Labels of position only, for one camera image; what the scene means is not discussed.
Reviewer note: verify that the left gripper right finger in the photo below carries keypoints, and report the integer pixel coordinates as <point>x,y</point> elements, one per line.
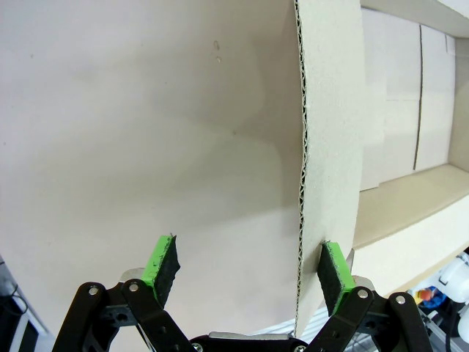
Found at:
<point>335,275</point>

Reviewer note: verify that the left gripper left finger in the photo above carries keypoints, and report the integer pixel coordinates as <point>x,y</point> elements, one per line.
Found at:
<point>161,271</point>

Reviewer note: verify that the large brown cardboard box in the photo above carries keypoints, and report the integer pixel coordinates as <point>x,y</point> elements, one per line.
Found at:
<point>329,110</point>

